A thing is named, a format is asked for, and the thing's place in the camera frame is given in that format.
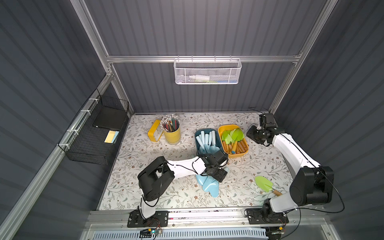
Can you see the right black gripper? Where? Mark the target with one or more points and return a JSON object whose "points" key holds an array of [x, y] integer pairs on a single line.
{"points": [[256, 135]]}

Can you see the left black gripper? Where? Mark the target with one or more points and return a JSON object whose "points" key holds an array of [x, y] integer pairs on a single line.
{"points": [[218, 173]]}

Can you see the green shovel wooden handle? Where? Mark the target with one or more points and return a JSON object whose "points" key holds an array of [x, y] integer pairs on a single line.
{"points": [[227, 140]]}

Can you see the blue shovel cluster back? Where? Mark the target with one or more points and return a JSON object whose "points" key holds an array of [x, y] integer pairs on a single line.
{"points": [[213, 134]]}

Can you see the blue shovel cluster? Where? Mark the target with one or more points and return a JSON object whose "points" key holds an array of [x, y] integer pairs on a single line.
{"points": [[213, 134], [201, 179]]}

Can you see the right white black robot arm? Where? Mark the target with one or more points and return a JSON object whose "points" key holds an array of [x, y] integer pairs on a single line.
{"points": [[312, 183]]}

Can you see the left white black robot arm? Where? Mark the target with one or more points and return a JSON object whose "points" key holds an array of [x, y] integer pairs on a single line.
{"points": [[159, 174]]}

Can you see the teal storage box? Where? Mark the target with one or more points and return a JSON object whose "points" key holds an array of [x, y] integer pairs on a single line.
{"points": [[209, 149]]}

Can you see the yellow storage box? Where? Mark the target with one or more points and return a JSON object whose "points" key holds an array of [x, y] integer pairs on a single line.
{"points": [[242, 145]]}

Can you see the blue shovel cluster middle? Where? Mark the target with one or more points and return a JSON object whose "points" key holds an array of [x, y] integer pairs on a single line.
{"points": [[201, 179]]}

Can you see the floral table mat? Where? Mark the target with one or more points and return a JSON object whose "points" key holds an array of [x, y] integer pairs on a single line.
{"points": [[237, 190]]}

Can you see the yellow pencil cup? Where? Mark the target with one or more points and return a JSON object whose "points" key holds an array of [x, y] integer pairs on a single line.
{"points": [[173, 137]]}

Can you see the colored pencils bunch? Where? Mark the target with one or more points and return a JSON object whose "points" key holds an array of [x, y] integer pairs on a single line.
{"points": [[170, 123]]}

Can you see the white bottle in basket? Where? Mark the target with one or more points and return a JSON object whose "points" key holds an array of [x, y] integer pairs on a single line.
{"points": [[200, 78]]}

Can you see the white perforated front panel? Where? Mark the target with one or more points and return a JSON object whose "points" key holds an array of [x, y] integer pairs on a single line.
{"points": [[246, 233]]}

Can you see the yellow sticky notes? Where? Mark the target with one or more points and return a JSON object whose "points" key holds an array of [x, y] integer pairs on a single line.
{"points": [[111, 137]]}

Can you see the black notebook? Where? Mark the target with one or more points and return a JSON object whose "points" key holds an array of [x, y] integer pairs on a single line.
{"points": [[110, 118]]}

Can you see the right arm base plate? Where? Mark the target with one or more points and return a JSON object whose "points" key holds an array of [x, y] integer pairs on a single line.
{"points": [[261, 216]]}

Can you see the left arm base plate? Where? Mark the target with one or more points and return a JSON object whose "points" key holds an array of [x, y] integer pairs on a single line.
{"points": [[160, 218]]}

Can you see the white wire wall basket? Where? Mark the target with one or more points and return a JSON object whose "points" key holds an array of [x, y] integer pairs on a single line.
{"points": [[222, 71]]}

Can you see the black wire side basket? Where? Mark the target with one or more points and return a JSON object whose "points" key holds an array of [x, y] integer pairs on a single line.
{"points": [[85, 143]]}

